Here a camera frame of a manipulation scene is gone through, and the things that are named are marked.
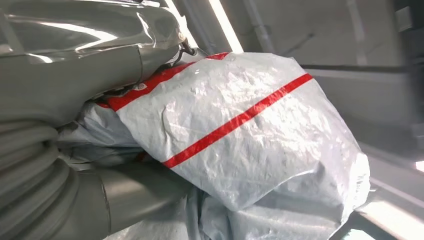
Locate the grey red-striped courier package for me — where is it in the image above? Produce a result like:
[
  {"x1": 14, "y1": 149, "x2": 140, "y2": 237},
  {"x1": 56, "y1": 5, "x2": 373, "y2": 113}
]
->
[{"x1": 56, "y1": 51, "x2": 372, "y2": 240}]

